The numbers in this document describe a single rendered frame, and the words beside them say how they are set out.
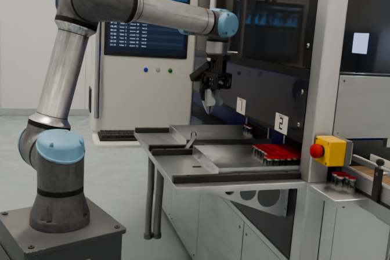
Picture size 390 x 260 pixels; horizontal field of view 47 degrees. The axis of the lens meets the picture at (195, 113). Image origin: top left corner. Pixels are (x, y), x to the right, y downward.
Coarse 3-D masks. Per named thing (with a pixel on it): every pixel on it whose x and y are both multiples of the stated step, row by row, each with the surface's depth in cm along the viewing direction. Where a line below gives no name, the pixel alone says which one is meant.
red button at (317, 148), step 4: (316, 144) 122; (312, 148) 122; (316, 148) 121; (320, 148) 121; (312, 152) 122; (316, 152) 121; (320, 152) 121; (312, 156) 123; (316, 156) 121; (320, 156) 122
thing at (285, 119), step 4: (276, 116) 150; (280, 116) 147; (284, 116) 144; (276, 120) 150; (280, 120) 147; (284, 120) 144; (276, 124) 150; (280, 124) 147; (284, 124) 144; (276, 128) 149; (284, 128) 144; (284, 132) 144
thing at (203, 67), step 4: (204, 64) 155; (208, 64) 154; (200, 68) 157; (204, 68) 155; (208, 68) 155; (196, 72) 159; (200, 72) 157; (192, 76) 160; (196, 76) 159; (200, 76) 159; (192, 80) 161; (196, 80) 161
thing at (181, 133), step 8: (176, 128) 186; (184, 128) 187; (192, 128) 188; (200, 128) 189; (208, 128) 190; (216, 128) 191; (224, 128) 192; (232, 128) 193; (240, 128) 194; (176, 136) 173; (184, 136) 179; (200, 136) 181; (208, 136) 182; (216, 136) 183; (224, 136) 184; (232, 136) 185; (240, 136) 186; (184, 144) 163; (264, 144) 170
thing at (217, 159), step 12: (204, 156) 141; (216, 156) 153; (228, 156) 154; (240, 156) 155; (216, 168) 130; (228, 168) 129; (240, 168) 131; (252, 168) 132; (264, 168) 133; (276, 168) 134; (288, 168) 135
